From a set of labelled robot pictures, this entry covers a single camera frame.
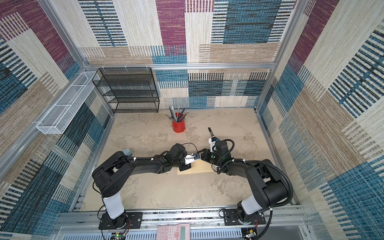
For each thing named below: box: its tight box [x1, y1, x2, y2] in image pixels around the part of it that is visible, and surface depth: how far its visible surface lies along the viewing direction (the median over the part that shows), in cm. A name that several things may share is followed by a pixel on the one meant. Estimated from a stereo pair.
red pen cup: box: [171, 119, 186, 133], surface depth 109 cm
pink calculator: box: [157, 223, 191, 240], surface depth 71 cm
